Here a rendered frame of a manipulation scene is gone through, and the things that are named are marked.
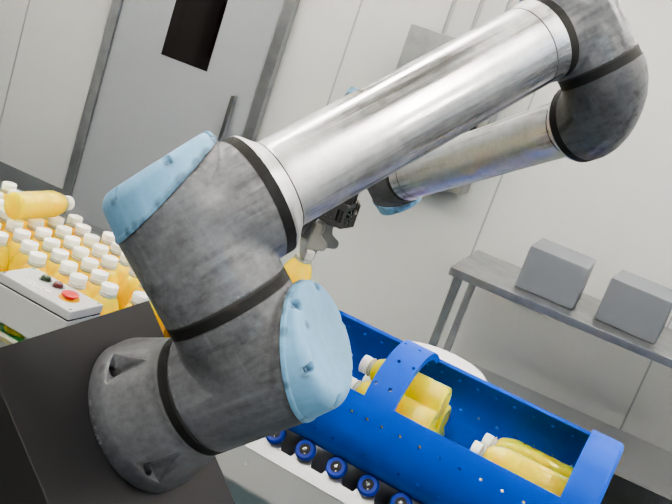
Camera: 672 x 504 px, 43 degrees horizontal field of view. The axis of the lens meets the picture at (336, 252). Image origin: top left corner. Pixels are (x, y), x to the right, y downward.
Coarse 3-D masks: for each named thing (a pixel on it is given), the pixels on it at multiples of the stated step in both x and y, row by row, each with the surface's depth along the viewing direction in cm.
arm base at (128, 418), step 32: (128, 352) 101; (160, 352) 99; (96, 384) 98; (128, 384) 97; (160, 384) 96; (96, 416) 97; (128, 416) 96; (160, 416) 96; (128, 448) 96; (160, 448) 97; (192, 448) 97; (128, 480) 98; (160, 480) 99
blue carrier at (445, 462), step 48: (384, 336) 188; (384, 384) 167; (480, 384) 180; (336, 432) 170; (384, 432) 165; (432, 432) 162; (480, 432) 186; (528, 432) 181; (576, 432) 173; (384, 480) 171; (432, 480) 162; (480, 480) 158; (576, 480) 153
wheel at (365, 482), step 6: (366, 474) 172; (360, 480) 172; (366, 480) 172; (372, 480) 172; (378, 480) 172; (360, 486) 171; (366, 486) 171; (372, 486) 171; (378, 486) 171; (360, 492) 171; (366, 492) 170; (372, 492) 170
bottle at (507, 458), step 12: (492, 456) 163; (504, 456) 163; (516, 456) 163; (516, 468) 161; (528, 468) 161; (540, 468) 161; (528, 480) 160; (540, 480) 160; (552, 480) 159; (564, 480) 160; (552, 492) 158
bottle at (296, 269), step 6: (294, 258) 186; (288, 264) 185; (294, 264) 184; (300, 264) 184; (306, 264) 185; (288, 270) 184; (294, 270) 184; (300, 270) 184; (306, 270) 184; (294, 276) 184; (300, 276) 184; (306, 276) 185; (294, 282) 184
